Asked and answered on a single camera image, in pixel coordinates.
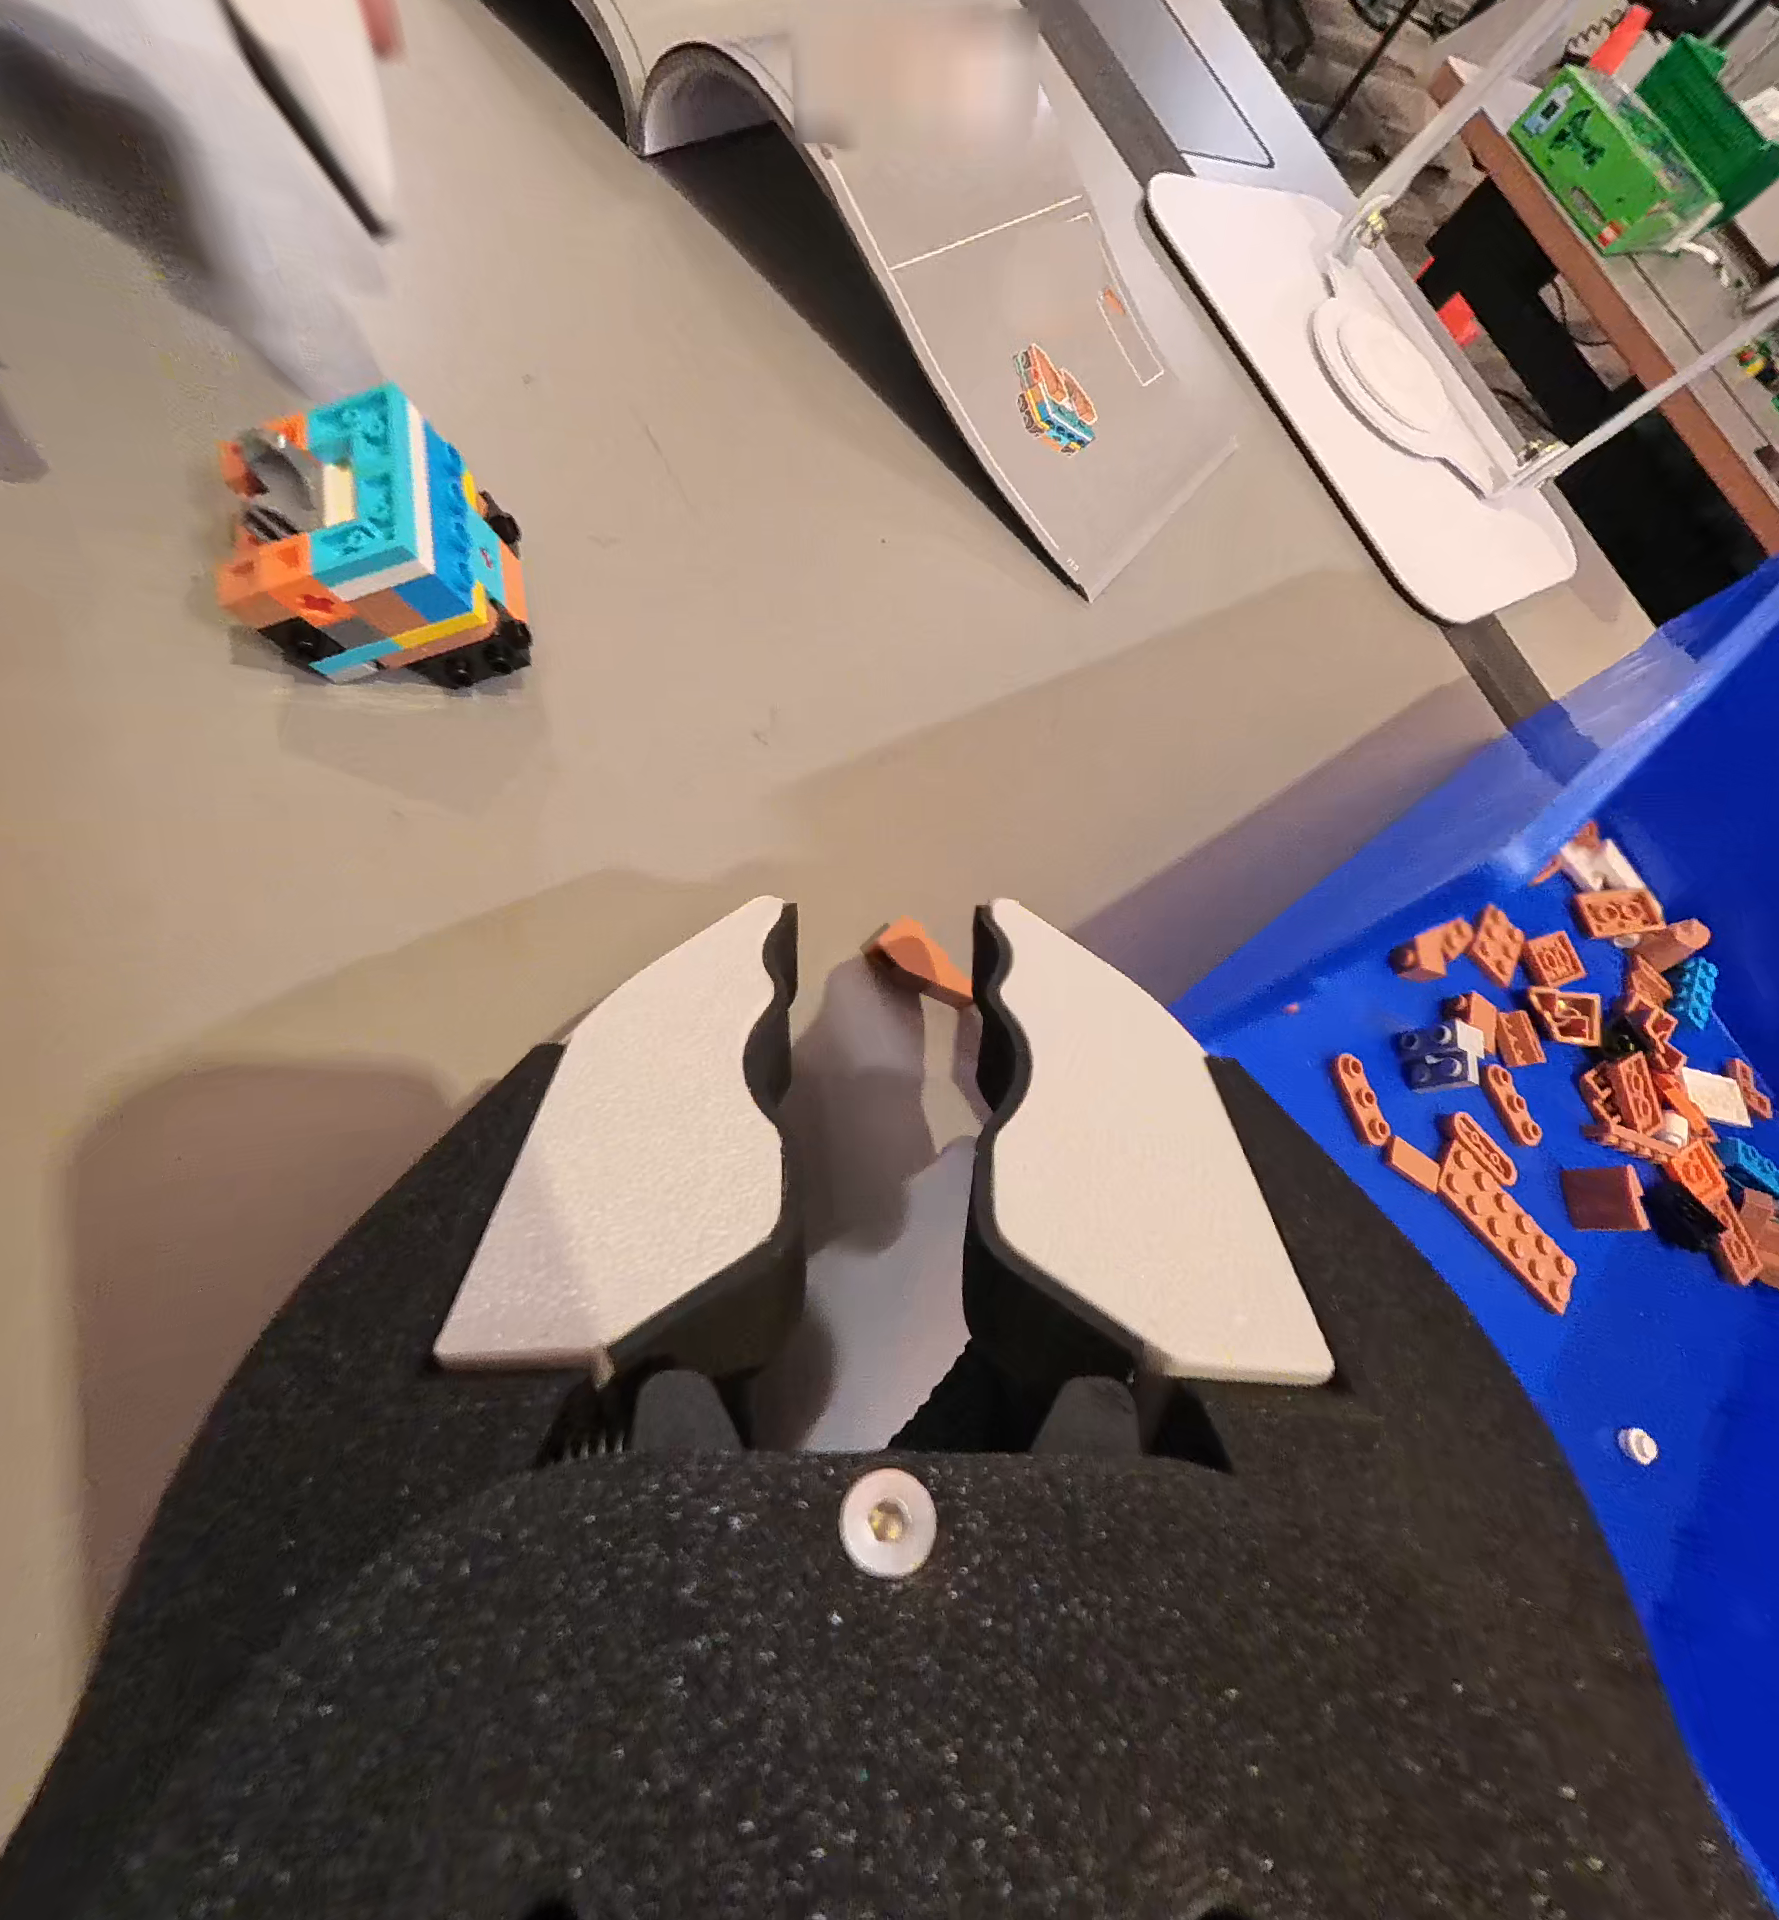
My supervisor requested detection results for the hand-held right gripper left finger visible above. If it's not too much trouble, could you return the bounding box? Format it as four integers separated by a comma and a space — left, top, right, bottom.
431, 894, 807, 1381

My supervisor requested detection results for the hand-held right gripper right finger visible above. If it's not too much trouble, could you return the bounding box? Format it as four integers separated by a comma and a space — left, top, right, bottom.
964, 894, 1338, 1387

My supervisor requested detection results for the small tan brick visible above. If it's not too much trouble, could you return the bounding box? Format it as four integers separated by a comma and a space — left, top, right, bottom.
863, 919, 975, 1010

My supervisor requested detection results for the multicoloured brick model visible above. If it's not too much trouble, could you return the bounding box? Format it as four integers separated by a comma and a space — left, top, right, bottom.
212, 380, 535, 692

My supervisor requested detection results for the teal L-shaped brick plate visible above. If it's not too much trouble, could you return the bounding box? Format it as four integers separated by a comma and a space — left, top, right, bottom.
303, 450, 442, 590

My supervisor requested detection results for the grey desk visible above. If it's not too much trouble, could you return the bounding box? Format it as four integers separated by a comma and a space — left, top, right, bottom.
0, 0, 1551, 1725

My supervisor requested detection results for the wood-edged desk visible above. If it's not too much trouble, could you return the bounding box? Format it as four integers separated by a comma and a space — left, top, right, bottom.
1430, 60, 1779, 555

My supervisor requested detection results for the pile of loose bricks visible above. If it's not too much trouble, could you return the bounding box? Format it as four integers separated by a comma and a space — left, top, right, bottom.
1332, 817, 1779, 1319

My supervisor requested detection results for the blue plastic bin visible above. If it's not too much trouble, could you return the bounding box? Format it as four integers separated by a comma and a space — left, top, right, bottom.
1173, 511, 1779, 1920

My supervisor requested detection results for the grey instruction booklet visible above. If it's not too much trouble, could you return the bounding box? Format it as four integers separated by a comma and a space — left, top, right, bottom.
575, 0, 1238, 604

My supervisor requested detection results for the white tablet stand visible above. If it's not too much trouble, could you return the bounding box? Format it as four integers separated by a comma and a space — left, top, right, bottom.
1145, 0, 1779, 624

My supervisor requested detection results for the green box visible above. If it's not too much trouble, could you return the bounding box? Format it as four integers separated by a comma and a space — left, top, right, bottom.
1509, 32, 1779, 255

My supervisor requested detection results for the black desk cable cover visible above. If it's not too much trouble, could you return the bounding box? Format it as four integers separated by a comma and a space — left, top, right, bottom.
1037, 0, 1274, 168

